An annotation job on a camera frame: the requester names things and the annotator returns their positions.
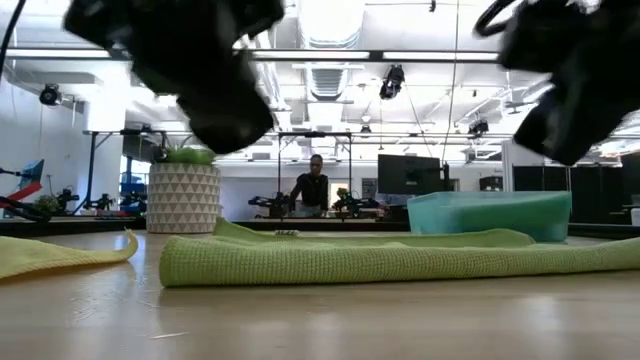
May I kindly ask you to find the black overhead crossbeam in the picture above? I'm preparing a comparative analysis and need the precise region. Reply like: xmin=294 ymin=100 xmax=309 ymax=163
xmin=0 ymin=47 xmax=504 ymax=65

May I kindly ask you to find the black background stand frame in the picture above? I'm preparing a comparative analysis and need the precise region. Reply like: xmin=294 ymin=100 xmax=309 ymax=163
xmin=82 ymin=128 xmax=169 ymax=217

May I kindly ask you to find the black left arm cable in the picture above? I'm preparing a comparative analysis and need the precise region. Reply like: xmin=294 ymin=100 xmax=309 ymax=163
xmin=0 ymin=0 xmax=26 ymax=56

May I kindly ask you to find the black background partition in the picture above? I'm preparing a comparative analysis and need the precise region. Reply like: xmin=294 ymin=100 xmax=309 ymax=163
xmin=512 ymin=152 xmax=640 ymax=225

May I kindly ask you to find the yellow microfiber towel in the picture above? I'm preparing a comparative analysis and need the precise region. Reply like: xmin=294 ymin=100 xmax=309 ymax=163
xmin=0 ymin=228 xmax=140 ymax=280

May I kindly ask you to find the thin hanging ceiling cable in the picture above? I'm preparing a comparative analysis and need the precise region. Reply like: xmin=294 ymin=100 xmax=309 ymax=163
xmin=439 ymin=0 xmax=460 ymax=164

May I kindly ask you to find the blue and red display panel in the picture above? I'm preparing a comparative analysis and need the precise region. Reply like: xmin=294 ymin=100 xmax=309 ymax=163
xmin=2 ymin=158 xmax=46 ymax=201

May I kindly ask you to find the lime green microfiber towel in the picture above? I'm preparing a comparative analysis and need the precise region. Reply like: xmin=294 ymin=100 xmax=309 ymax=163
xmin=158 ymin=217 xmax=640 ymax=289

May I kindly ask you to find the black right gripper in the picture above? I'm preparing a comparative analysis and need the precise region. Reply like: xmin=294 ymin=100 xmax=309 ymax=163
xmin=497 ymin=0 xmax=640 ymax=167

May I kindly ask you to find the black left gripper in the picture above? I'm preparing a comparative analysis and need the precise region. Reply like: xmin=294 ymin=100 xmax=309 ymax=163
xmin=127 ymin=19 xmax=277 ymax=155

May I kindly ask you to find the translucent teal plastic bin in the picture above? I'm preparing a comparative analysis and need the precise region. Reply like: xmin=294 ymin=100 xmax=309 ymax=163
xmin=406 ymin=190 xmax=573 ymax=244

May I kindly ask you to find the person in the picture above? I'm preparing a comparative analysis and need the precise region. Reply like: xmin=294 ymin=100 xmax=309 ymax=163
xmin=288 ymin=153 xmax=331 ymax=218

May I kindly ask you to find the small black background monitor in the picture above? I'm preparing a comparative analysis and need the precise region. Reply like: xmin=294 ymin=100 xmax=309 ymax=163
xmin=478 ymin=175 xmax=505 ymax=193

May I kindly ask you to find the small background plant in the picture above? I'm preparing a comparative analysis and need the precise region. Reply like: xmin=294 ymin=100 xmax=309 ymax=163
xmin=33 ymin=193 xmax=66 ymax=217

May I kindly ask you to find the succulent in patterned white pot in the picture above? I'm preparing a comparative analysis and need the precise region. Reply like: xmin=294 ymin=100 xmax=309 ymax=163
xmin=146 ymin=144 xmax=222 ymax=235

